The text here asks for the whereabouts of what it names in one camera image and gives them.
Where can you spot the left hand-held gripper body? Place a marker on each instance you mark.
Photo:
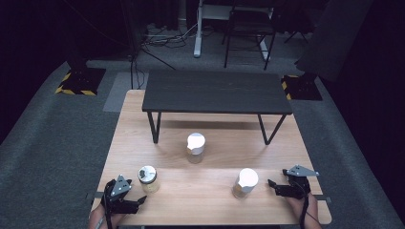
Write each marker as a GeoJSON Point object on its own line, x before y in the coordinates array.
{"type": "Point", "coordinates": [121, 186]}

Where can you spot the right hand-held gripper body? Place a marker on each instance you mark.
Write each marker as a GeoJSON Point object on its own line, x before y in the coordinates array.
{"type": "Point", "coordinates": [299, 183]}

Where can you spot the silver-lid glass jar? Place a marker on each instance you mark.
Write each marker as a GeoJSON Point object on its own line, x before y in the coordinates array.
{"type": "Point", "coordinates": [148, 179]}

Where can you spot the white-lid glass jar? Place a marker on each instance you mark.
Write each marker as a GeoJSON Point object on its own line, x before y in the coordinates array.
{"type": "Point", "coordinates": [195, 148]}
{"type": "Point", "coordinates": [245, 183]}

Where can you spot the black raised shelf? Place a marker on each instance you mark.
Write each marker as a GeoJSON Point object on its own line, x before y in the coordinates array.
{"type": "Point", "coordinates": [216, 92]}

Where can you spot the person's right hand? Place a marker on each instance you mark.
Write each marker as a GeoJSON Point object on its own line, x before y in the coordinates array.
{"type": "Point", "coordinates": [296, 206]}

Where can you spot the person's left hand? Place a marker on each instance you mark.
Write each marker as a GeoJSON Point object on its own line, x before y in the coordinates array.
{"type": "Point", "coordinates": [97, 219]}

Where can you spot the grey tape marker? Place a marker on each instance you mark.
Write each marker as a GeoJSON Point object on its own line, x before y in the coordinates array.
{"type": "Point", "coordinates": [325, 199]}
{"type": "Point", "coordinates": [94, 195]}

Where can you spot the hazard-striped black stand base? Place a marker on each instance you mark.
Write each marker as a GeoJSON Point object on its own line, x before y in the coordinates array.
{"type": "Point", "coordinates": [81, 82]}
{"type": "Point", "coordinates": [302, 89]}

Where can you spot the dark grey panel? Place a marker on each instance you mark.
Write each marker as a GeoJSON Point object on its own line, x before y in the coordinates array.
{"type": "Point", "coordinates": [331, 41]}

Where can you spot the black stand pole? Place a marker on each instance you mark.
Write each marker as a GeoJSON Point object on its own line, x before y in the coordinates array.
{"type": "Point", "coordinates": [132, 38]}

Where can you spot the black metal chair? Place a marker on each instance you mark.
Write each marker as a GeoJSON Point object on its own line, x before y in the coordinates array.
{"type": "Point", "coordinates": [250, 28]}

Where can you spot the white desk frame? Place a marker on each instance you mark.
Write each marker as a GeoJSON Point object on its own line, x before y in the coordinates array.
{"type": "Point", "coordinates": [198, 31]}

